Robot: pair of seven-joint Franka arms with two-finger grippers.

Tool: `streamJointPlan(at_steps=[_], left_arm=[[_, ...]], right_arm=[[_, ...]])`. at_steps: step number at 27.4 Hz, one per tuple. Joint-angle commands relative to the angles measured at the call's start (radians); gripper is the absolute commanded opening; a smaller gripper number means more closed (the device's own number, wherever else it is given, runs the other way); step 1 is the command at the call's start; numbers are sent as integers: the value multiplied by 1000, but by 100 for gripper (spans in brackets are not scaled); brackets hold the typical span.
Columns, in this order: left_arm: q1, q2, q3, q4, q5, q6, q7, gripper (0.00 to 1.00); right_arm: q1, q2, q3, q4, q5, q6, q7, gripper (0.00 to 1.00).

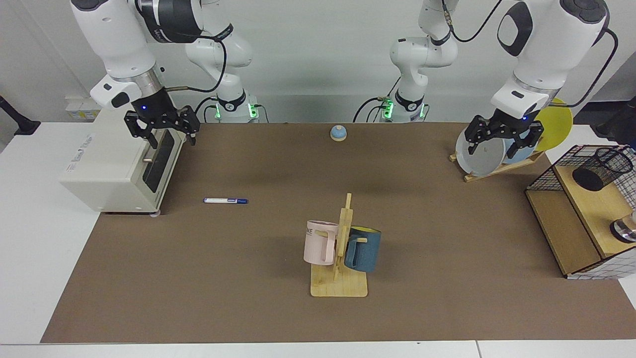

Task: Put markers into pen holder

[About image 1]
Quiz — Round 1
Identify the wooden cup stand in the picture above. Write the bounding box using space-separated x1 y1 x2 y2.
311 193 369 298

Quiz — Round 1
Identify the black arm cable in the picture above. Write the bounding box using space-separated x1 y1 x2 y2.
441 0 620 108
165 30 228 93

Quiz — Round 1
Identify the dark blue cup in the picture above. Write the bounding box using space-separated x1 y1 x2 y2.
344 226 382 273

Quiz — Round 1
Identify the pink cup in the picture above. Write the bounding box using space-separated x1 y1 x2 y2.
304 220 339 266

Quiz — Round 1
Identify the grey plate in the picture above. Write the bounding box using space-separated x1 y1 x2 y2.
456 123 506 177

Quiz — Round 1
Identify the brown table cloth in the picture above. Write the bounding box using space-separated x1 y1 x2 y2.
40 122 636 344

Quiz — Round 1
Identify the wooden plate rack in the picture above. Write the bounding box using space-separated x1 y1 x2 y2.
450 149 546 183

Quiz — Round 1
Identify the black mesh pen holder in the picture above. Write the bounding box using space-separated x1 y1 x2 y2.
572 147 635 192

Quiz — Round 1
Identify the wire basket with wooden floor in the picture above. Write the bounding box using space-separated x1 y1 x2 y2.
525 144 636 280

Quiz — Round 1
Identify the pale toaster oven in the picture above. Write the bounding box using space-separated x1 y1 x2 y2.
59 107 188 215

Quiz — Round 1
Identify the light blue plate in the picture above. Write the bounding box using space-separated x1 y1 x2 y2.
502 139 540 165

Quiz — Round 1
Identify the black clamp stand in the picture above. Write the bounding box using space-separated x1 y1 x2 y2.
0 95 41 136

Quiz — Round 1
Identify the black object at table edge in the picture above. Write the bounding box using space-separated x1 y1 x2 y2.
595 97 636 150

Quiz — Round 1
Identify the white socket box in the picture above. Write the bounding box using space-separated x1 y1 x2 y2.
65 97 102 121

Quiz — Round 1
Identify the yellow plate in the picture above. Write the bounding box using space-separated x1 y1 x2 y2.
534 98 573 152

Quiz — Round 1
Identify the black base cable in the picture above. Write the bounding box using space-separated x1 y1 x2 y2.
193 96 220 123
353 77 400 123

